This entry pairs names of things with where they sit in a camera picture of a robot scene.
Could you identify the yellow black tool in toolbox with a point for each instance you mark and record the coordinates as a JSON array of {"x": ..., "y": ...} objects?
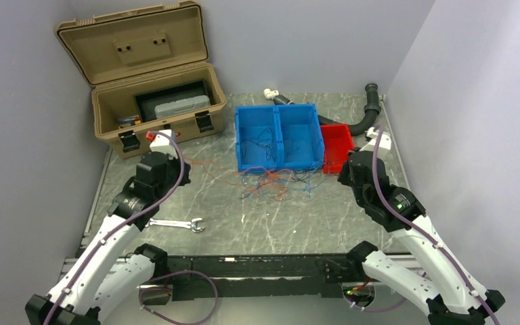
[{"x": 128, "y": 121}]

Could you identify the black tray in toolbox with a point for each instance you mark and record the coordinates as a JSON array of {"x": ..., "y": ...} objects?
[{"x": 146, "y": 102}]

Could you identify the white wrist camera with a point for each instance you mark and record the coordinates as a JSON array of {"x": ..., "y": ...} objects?
[
  {"x": 162, "y": 141},
  {"x": 383, "y": 141}
]

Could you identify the silver open-end wrench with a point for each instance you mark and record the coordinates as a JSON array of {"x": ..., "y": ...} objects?
[{"x": 192, "y": 225}]

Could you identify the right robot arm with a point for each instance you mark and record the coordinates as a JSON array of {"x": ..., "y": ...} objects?
[{"x": 448, "y": 293}]

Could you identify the blue double plastic bin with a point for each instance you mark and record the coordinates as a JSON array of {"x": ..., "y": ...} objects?
[{"x": 276, "y": 137}]

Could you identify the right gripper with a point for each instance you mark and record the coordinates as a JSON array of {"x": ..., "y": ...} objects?
[{"x": 342, "y": 177}]

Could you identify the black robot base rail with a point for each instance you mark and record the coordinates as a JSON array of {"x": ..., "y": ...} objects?
[{"x": 185, "y": 278}]

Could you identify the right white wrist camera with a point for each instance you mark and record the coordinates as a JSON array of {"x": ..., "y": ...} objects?
[{"x": 383, "y": 141}]

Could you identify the tan plastic toolbox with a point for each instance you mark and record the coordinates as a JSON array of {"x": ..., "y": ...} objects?
[{"x": 127, "y": 53}]

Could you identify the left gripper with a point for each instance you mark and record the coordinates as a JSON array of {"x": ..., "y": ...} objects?
[{"x": 177, "y": 163}]

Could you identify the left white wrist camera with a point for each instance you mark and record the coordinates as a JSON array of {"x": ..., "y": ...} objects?
[{"x": 162, "y": 141}]

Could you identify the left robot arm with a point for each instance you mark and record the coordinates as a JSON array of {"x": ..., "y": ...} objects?
[{"x": 87, "y": 294}]

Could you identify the red plastic bin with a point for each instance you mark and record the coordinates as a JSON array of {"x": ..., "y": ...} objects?
[{"x": 338, "y": 142}]

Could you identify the white pipe fitting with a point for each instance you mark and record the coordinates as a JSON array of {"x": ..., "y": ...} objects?
[{"x": 270, "y": 94}]

